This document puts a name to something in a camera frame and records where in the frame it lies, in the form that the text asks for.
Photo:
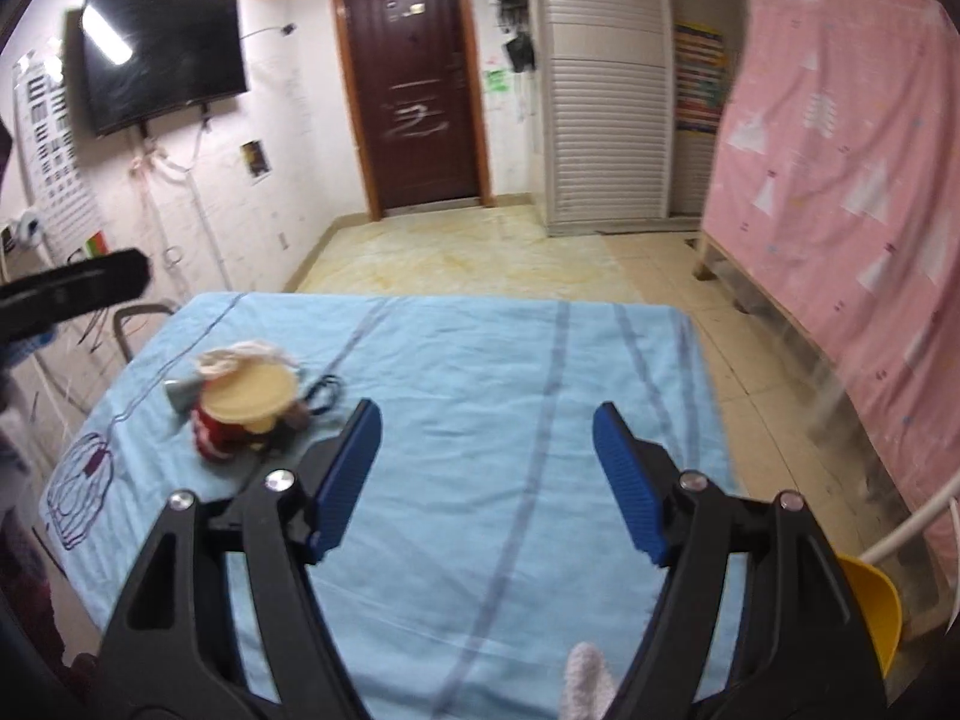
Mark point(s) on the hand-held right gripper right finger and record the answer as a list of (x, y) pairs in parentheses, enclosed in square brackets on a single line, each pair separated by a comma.
[(630, 495)]

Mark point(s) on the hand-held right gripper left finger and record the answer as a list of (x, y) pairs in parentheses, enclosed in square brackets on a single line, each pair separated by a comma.
[(349, 480)]

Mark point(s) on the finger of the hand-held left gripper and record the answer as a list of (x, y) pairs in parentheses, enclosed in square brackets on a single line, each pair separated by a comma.
[(90, 281)]

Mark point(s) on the white plugged charger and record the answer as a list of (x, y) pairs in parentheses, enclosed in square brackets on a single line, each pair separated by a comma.
[(28, 229)]

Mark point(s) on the yellow plastic lid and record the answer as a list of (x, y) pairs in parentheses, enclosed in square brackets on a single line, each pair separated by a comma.
[(251, 390)]

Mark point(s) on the white eye chart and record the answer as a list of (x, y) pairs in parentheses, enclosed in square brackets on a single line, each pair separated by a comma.
[(52, 150)]

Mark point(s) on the light blue bed sheet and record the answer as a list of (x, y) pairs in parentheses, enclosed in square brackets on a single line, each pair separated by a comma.
[(480, 405)]

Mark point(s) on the white crumpled cloth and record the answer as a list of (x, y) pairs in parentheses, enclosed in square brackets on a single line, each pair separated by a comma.
[(247, 352)]

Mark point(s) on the pink fluffy clothing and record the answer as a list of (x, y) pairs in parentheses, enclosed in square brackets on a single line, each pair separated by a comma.
[(589, 682)]

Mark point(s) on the yellow plastic chair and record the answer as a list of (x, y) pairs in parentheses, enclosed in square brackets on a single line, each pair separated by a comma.
[(874, 607)]

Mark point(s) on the pink printed bed curtain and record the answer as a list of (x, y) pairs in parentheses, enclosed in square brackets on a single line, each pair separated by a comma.
[(847, 202)]

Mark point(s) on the dark brown door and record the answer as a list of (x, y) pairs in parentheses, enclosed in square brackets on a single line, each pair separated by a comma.
[(416, 90)]

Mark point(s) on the white shutter wardrobe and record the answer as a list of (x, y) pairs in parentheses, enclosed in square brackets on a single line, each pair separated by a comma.
[(607, 105)]

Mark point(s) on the colourful grid poster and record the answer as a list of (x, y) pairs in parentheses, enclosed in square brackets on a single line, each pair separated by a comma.
[(699, 79)]

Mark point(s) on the small black hanging pouch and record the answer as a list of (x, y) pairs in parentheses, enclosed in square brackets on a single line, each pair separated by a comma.
[(520, 52)]

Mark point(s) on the grey metal chair frame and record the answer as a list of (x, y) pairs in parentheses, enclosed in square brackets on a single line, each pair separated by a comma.
[(139, 311)]

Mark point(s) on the small wall panel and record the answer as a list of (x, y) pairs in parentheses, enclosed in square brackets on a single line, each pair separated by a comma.
[(255, 159)]

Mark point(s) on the black wall television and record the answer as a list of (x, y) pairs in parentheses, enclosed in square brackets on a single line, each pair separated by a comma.
[(165, 52)]

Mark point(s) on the white curved chair rail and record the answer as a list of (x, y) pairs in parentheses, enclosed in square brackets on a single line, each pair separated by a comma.
[(915, 525)]

